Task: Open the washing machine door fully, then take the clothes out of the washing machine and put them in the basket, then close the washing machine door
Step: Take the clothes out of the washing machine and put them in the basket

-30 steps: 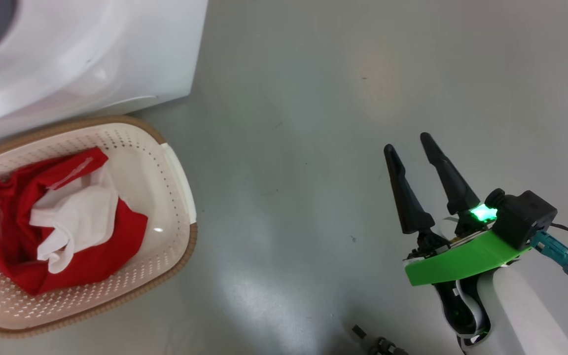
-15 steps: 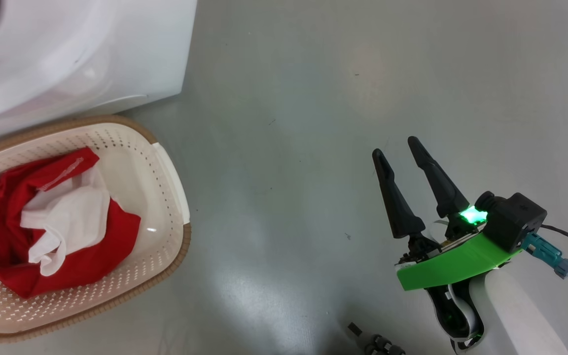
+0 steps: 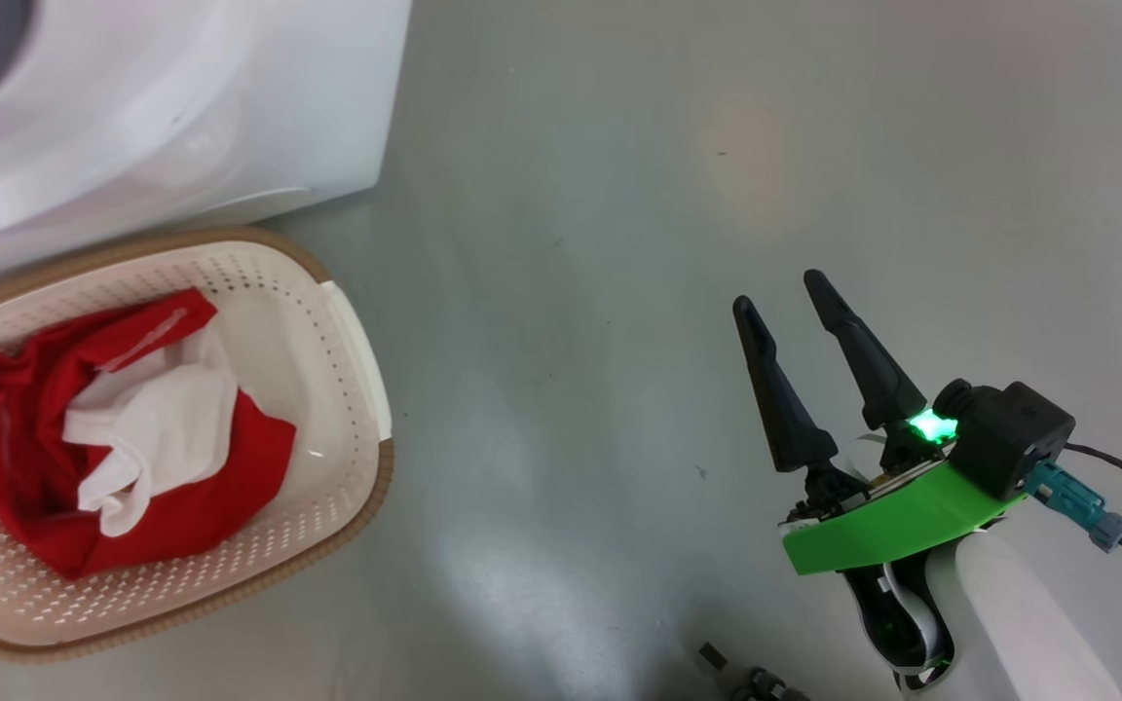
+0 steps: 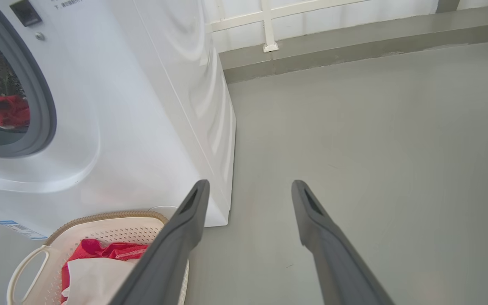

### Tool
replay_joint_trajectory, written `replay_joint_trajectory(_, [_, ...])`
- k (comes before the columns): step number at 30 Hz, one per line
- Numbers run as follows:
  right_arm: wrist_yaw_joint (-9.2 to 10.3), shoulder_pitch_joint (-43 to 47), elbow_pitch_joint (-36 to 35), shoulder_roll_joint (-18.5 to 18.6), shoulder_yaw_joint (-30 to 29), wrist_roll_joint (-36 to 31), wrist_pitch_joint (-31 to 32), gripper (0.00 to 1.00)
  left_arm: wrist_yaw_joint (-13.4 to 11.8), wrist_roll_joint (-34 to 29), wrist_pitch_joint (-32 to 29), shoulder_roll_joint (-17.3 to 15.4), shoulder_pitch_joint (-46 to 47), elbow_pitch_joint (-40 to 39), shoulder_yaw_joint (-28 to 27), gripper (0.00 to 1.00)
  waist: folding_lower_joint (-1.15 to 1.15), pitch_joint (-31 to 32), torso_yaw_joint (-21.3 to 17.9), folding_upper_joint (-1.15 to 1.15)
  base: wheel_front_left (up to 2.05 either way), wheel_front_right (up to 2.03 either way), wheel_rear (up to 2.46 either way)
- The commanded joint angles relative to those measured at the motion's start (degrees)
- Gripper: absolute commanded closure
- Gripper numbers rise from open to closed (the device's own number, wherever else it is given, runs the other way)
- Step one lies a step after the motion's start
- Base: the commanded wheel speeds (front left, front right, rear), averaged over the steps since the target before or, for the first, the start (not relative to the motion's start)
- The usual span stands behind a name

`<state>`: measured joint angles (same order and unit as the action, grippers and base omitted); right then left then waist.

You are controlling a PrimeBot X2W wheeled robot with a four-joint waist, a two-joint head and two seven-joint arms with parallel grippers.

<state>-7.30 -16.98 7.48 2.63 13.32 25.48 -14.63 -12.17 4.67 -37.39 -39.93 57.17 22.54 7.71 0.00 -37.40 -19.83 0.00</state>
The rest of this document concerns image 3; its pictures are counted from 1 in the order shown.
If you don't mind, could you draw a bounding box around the teal cable connector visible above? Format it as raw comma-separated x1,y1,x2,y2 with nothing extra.
1024,460,1122,553

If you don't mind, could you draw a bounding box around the red and white garment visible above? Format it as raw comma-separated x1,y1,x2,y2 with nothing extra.
0,288,297,581

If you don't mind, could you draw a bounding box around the cream basket with brown rim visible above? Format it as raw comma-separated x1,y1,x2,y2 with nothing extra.
0,226,394,665

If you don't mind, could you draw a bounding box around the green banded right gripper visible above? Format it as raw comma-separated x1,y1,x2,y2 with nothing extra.
732,270,1025,575

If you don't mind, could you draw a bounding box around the white front-load washing machine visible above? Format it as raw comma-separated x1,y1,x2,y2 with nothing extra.
0,0,413,293

